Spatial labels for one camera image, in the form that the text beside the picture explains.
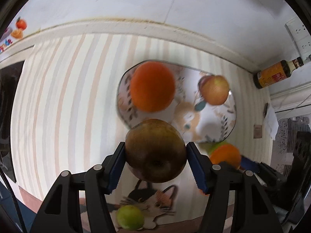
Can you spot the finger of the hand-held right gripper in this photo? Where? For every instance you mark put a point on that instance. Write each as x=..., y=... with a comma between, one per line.
x=249, y=164

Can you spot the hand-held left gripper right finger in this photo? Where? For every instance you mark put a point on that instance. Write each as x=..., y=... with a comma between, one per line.
x=198, y=171

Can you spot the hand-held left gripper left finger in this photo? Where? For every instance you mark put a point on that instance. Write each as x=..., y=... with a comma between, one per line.
x=118, y=168

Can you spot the orange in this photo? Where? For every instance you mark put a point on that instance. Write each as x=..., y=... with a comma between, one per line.
x=153, y=86
x=224, y=156

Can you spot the printed ceramic plate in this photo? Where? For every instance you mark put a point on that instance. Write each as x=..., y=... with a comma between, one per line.
x=213, y=123

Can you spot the red yellow apple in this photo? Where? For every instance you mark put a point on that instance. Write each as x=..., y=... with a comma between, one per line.
x=215, y=89

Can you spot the brown mat label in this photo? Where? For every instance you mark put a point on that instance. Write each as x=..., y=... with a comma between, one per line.
x=257, y=131

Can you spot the silver patterned refrigerator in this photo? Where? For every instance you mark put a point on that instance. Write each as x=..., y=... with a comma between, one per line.
x=289, y=128

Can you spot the dark vinegar bottle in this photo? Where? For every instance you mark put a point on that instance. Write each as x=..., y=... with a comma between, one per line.
x=274, y=75

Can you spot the black gas stove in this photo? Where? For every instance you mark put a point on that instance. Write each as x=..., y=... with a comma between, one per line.
x=11, y=116

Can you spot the white wall socket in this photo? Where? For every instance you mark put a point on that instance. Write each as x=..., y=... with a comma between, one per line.
x=295, y=28
x=305, y=46

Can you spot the colourful wall sticker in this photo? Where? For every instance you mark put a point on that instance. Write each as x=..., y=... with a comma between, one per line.
x=19, y=28

